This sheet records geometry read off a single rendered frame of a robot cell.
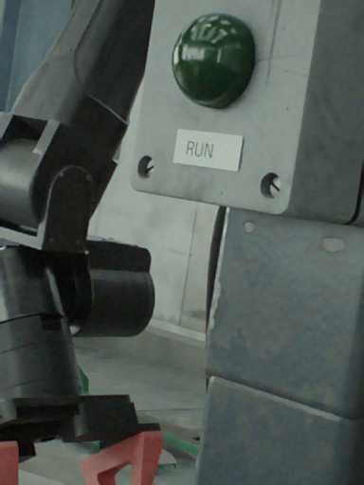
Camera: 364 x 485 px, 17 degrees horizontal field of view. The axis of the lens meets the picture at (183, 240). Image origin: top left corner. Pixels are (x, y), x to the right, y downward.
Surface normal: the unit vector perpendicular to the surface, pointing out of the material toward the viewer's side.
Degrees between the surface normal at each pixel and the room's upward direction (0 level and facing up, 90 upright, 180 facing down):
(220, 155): 90
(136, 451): 87
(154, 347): 90
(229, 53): 85
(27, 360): 68
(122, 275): 50
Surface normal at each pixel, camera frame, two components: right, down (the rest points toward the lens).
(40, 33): 0.67, 0.14
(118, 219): -0.73, -0.07
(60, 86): -0.60, -0.43
